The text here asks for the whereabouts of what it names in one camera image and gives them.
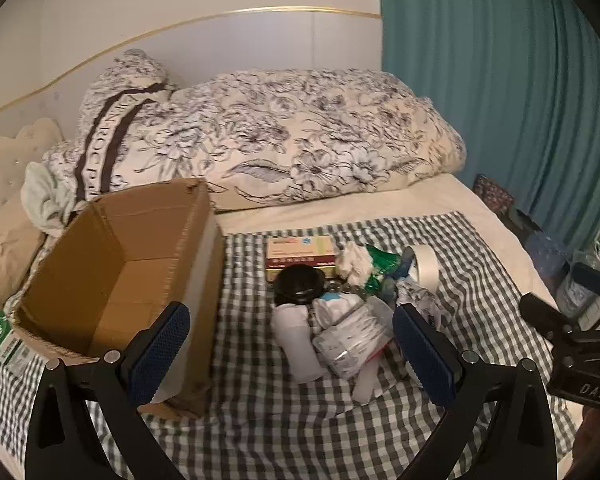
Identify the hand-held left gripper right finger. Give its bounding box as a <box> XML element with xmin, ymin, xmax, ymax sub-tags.
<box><xmin>392</xmin><ymin>304</ymin><xmax>561</xmax><ymax>480</ymax></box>

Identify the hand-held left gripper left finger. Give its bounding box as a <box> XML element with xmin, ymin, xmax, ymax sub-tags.
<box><xmin>24</xmin><ymin>301</ymin><xmax>191</xmax><ymax>480</ymax></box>

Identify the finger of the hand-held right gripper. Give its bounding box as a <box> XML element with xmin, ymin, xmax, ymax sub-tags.
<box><xmin>572</xmin><ymin>262</ymin><xmax>600</xmax><ymax>306</ymax></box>
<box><xmin>520</xmin><ymin>292</ymin><xmax>576</xmax><ymax>343</ymax></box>

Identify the printed plastic wrapper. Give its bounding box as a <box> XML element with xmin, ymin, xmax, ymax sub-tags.
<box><xmin>395</xmin><ymin>280</ymin><xmax>448</xmax><ymax>333</ymax></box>

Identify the long white tube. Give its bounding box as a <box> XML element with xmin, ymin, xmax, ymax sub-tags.
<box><xmin>352</xmin><ymin>355</ymin><xmax>396</xmax><ymax>404</ymax></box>

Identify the clear plastic bag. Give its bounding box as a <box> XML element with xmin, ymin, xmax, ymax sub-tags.
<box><xmin>312</xmin><ymin>305</ymin><xmax>396</xmax><ymax>378</ymax></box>

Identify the white tape roll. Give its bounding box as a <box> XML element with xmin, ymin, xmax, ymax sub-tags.
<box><xmin>411</xmin><ymin>246</ymin><xmax>443</xmax><ymax>291</ymax></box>

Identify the green packet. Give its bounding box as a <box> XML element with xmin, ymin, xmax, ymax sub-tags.
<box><xmin>362</xmin><ymin>245</ymin><xmax>406</xmax><ymax>293</ymax></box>

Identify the white tissue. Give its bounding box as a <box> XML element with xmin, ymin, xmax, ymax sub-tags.
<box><xmin>336</xmin><ymin>242</ymin><xmax>376</xmax><ymax>283</ymax></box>

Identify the brown cardboard box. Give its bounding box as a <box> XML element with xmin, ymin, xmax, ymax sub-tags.
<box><xmin>0</xmin><ymin>177</ymin><xmax>226</xmax><ymax>418</ymax></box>

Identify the white plastic bottle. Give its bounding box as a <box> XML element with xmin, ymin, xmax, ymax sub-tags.
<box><xmin>272</xmin><ymin>304</ymin><xmax>326</xmax><ymax>382</ymax></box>

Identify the black round container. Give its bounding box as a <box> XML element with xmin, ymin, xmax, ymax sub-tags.
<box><xmin>273</xmin><ymin>266</ymin><xmax>326</xmax><ymax>307</ymax></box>

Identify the pack of water bottles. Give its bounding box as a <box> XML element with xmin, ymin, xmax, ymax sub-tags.
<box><xmin>525</xmin><ymin>232</ymin><xmax>600</xmax><ymax>316</ymax></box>

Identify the patterned storage bag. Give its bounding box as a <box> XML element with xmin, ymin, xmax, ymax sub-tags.
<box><xmin>472</xmin><ymin>174</ymin><xmax>516</xmax><ymax>216</ymax></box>

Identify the green checkered cloth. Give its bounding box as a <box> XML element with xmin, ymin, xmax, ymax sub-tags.
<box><xmin>0</xmin><ymin>211</ymin><xmax>578</xmax><ymax>480</ymax></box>

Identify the red and yellow medicine box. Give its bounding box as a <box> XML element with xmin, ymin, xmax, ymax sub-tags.
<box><xmin>266</xmin><ymin>236</ymin><xmax>338</xmax><ymax>281</ymax></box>

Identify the light green cloth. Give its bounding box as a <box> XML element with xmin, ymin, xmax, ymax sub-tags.
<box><xmin>21</xmin><ymin>162</ymin><xmax>88</xmax><ymax>236</ymax></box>

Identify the teal curtain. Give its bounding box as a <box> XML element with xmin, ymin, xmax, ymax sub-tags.
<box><xmin>378</xmin><ymin>0</ymin><xmax>600</xmax><ymax>271</ymax></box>

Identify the beige cushion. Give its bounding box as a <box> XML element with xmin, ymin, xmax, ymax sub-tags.
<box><xmin>0</xmin><ymin>119</ymin><xmax>66</xmax><ymax>341</ymax></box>

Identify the floral duvet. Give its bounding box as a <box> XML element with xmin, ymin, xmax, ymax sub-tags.
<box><xmin>170</xmin><ymin>67</ymin><xmax>468</xmax><ymax>211</ymax></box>

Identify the floral pillow with brown stripe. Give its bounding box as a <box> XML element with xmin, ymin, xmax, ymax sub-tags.
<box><xmin>42</xmin><ymin>49</ymin><xmax>181</xmax><ymax>206</ymax></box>

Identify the metal chain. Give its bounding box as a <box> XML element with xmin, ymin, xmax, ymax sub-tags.
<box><xmin>325</xmin><ymin>281</ymin><xmax>368</xmax><ymax>297</ymax></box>

